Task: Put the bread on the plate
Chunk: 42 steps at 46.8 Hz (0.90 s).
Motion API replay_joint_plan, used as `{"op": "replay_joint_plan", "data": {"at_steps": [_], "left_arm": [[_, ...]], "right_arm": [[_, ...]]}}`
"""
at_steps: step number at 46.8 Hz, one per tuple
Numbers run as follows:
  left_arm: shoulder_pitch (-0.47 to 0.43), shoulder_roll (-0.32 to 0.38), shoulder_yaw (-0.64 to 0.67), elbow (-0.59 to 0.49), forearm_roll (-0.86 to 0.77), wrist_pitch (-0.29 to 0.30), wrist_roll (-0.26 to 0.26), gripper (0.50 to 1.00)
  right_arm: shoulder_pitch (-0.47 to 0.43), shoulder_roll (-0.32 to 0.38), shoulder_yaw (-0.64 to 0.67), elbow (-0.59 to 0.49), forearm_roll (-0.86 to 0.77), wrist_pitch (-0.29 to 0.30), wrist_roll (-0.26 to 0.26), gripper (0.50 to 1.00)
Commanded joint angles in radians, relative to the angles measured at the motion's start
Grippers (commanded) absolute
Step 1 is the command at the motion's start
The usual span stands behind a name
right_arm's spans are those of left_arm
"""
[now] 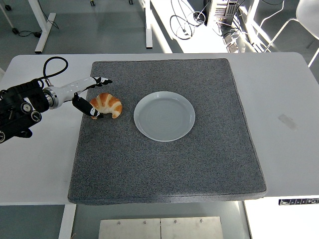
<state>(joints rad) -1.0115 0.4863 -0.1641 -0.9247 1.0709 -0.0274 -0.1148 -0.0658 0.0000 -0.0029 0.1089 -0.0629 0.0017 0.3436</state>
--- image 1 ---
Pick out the grey power adapter box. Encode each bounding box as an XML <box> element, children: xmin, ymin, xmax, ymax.
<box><xmin>223</xmin><ymin>34</ymin><xmax>239</xmax><ymax>52</ymax></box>

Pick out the white narrow desk leg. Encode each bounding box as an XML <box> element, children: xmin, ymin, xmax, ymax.
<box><xmin>145</xmin><ymin>0</ymin><xmax>154</xmax><ymax>49</ymax></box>

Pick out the golden croissant bread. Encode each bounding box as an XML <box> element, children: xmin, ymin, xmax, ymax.
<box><xmin>89</xmin><ymin>93</ymin><xmax>123</xmax><ymax>120</ymax></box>

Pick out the round pale grey plate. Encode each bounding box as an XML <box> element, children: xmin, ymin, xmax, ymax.
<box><xmin>133</xmin><ymin>91</ymin><xmax>196</xmax><ymax>143</ymax></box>

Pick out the grey speckled square mat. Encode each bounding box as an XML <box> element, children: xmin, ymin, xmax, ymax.
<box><xmin>67</xmin><ymin>58</ymin><xmax>267</xmax><ymax>206</ymax></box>

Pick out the table height control panel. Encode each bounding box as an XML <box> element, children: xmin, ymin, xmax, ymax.
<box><xmin>278</xmin><ymin>198</ymin><xmax>319</xmax><ymax>206</ymax></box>

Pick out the black floor cable with adapter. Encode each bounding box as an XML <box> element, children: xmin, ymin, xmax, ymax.
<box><xmin>17</xmin><ymin>29</ymin><xmax>42</xmax><ymax>39</ymax></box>

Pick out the white table leg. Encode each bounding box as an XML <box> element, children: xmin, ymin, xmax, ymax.
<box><xmin>58</xmin><ymin>204</ymin><xmax>77</xmax><ymax>239</ymax></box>

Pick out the clear tape patch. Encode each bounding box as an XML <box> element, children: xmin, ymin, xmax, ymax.
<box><xmin>278</xmin><ymin>114</ymin><xmax>298</xmax><ymax>130</ymax></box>

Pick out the black coiled floor cable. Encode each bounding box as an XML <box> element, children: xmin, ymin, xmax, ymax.
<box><xmin>169</xmin><ymin>14</ymin><xmax>195</xmax><ymax>41</ymax></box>

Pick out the grey metal plate with screws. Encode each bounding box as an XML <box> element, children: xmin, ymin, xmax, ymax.
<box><xmin>98</xmin><ymin>216</ymin><xmax>224</xmax><ymax>239</ymax></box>

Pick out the white chair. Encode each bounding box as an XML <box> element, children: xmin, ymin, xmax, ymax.
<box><xmin>259</xmin><ymin>0</ymin><xmax>319</xmax><ymax>68</ymax></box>

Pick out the white desk leg with foot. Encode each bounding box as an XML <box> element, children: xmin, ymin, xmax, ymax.
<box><xmin>27</xmin><ymin>0</ymin><xmax>57</xmax><ymax>54</ymax></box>

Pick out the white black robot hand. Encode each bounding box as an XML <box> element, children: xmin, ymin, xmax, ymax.
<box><xmin>52</xmin><ymin>76</ymin><xmax>113</xmax><ymax>119</ymax></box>

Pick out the computer tower case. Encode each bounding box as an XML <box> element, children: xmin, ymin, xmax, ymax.
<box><xmin>206</xmin><ymin>0</ymin><xmax>239</xmax><ymax>27</ymax></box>

